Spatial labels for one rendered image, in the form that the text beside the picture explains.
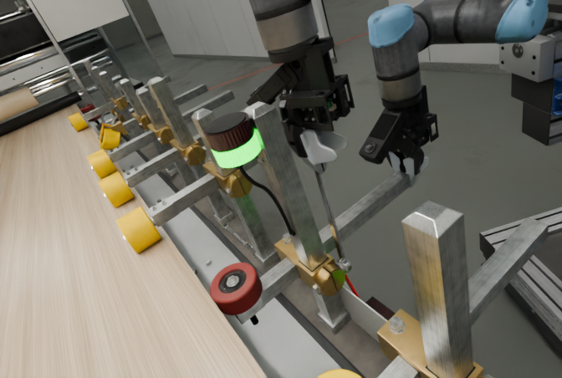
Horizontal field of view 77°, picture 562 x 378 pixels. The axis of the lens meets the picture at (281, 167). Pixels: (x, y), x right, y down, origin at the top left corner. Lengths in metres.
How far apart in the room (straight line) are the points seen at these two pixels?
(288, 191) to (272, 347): 0.44
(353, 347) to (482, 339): 0.88
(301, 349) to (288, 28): 0.64
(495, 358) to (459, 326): 1.10
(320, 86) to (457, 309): 0.30
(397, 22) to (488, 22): 0.13
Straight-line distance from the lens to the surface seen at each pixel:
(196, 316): 0.60
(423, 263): 0.34
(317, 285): 0.61
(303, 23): 0.47
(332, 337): 0.74
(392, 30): 0.64
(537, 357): 1.54
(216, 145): 0.44
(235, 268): 0.62
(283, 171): 0.49
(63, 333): 0.75
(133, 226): 0.75
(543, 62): 0.98
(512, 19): 0.65
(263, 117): 0.45
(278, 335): 0.87
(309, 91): 0.50
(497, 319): 1.59
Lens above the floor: 1.31
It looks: 30 degrees down
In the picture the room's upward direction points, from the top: 20 degrees counter-clockwise
